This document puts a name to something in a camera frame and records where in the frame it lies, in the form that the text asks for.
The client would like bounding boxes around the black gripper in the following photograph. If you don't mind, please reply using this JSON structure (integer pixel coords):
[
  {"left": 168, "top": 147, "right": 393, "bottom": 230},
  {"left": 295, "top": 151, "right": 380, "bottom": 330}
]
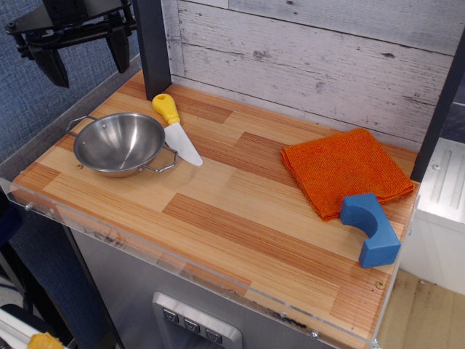
[{"left": 5, "top": 1, "right": 137, "bottom": 88}]

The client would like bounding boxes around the orange towel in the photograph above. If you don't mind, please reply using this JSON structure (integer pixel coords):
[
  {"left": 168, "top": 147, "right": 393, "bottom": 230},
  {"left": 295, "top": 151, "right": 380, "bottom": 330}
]
[{"left": 280, "top": 129, "right": 415, "bottom": 221}]

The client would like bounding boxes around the blue arch wooden block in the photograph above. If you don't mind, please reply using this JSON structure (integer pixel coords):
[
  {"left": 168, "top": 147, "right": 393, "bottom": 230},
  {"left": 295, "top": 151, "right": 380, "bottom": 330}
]
[{"left": 339, "top": 193, "right": 401, "bottom": 268}]

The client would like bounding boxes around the stainless steel colander bowl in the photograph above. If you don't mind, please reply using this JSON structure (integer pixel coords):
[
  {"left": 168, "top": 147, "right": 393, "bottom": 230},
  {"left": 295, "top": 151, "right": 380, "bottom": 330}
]
[{"left": 65, "top": 112, "right": 178, "bottom": 177}]

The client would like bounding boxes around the clear acrylic edge guard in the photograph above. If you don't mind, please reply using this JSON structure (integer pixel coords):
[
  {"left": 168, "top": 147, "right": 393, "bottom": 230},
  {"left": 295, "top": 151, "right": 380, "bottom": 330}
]
[{"left": 0, "top": 177, "right": 422, "bottom": 349}]

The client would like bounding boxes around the stainless steel cabinet front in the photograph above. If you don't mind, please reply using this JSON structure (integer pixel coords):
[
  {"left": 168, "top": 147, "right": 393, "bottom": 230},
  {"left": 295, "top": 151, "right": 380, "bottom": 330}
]
[{"left": 71, "top": 230, "right": 328, "bottom": 348}]

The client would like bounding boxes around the silver button control panel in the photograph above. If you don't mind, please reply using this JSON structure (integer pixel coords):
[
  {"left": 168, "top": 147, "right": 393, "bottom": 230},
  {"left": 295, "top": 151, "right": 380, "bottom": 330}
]
[{"left": 152, "top": 292, "right": 243, "bottom": 348}]

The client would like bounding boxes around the yellow object bottom left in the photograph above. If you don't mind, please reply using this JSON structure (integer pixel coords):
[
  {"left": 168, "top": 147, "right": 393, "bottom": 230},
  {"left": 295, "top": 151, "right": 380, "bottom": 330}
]
[{"left": 26, "top": 332, "right": 65, "bottom": 349}]

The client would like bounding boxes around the white ribbed appliance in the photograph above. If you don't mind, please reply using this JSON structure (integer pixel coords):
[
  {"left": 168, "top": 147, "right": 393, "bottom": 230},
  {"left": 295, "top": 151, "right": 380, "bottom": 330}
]
[{"left": 400, "top": 138, "right": 464, "bottom": 294}]

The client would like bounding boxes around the dark left vertical post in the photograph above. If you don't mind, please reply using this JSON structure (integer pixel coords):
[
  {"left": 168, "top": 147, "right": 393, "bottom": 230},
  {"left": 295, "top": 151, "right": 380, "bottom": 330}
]
[{"left": 133, "top": 0, "right": 171, "bottom": 100}]

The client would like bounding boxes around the dark vertical post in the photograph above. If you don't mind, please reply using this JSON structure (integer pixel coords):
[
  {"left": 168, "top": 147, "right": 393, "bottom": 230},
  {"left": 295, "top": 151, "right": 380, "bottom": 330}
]
[
  {"left": 410, "top": 31, "right": 464, "bottom": 182},
  {"left": 133, "top": 0, "right": 171, "bottom": 100}
]

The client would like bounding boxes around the yellow handled toy knife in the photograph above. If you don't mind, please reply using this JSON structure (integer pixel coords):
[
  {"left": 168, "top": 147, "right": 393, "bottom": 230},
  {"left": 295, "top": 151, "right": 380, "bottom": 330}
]
[{"left": 152, "top": 94, "right": 203, "bottom": 167}]

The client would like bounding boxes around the dark right vertical post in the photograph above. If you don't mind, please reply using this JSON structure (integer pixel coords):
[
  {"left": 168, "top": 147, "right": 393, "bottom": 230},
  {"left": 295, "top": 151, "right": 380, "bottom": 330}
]
[{"left": 410, "top": 31, "right": 464, "bottom": 182}]

